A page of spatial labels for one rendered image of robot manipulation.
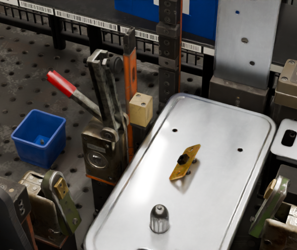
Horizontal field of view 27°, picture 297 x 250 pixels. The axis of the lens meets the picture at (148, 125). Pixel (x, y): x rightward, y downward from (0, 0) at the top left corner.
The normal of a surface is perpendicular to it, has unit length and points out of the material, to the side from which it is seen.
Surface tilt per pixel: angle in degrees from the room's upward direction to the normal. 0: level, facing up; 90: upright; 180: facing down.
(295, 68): 0
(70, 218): 78
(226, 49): 90
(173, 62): 90
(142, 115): 90
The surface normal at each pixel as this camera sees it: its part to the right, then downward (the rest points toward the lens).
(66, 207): 0.89, 0.12
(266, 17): -0.40, 0.65
